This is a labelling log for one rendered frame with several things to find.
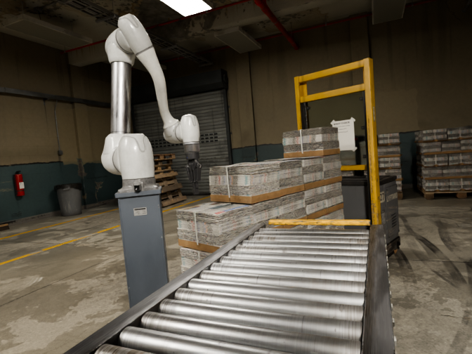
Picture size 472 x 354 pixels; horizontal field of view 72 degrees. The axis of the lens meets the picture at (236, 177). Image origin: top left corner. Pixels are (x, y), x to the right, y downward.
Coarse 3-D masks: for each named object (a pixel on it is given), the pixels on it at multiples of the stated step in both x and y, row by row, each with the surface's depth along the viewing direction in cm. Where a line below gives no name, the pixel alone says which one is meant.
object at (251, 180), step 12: (240, 168) 196; (252, 168) 193; (264, 168) 200; (276, 168) 208; (240, 180) 197; (252, 180) 194; (264, 180) 201; (276, 180) 209; (240, 192) 197; (252, 192) 194; (264, 192) 200
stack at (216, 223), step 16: (304, 192) 235; (320, 192) 252; (192, 208) 198; (208, 208) 194; (224, 208) 189; (240, 208) 185; (256, 208) 196; (272, 208) 209; (288, 208) 221; (304, 208) 235; (320, 208) 251; (192, 224) 189; (208, 224) 179; (224, 224) 176; (240, 224) 185; (192, 240) 190; (208, 240) 180; (224, 240) 176; (192, 256) 191
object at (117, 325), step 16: (256, 224) 152; (240, 240) 126; (208, 256) 109; (192, 272) 95; (160, 288) 85; (176, 288) 84; (144, 304) 76; (112, 320) 70; (128, 320) 69; (96, 336) 64; (112, 336) 64; (80, 352) 59
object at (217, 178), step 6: (210, 168) 216; (216, 168) 212; (222, 168) 208; (210, 174) 217; (216, 174) 212; (222, 174) 208; (210, 180) 218; (216, 180) 213; (222, 180) 209; (210, 186) 217; (216, 186) 212; (222, 186) 208; (210, 192) 218; (216, 192) 213; (222, 192) 209
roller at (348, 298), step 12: (192, 288) 88; (204, 288) 86; (216, 288) 85; (228, 288) 84; (240, 288) 83; (252, 288) 82; (264, 288) 81; (276, 288) 80; (288, 288) 79; (300, 288) 78; (312, 300) 75; (324, 300) 74; (336, 300) 73; (348, 300) 72; (360, 300) 71
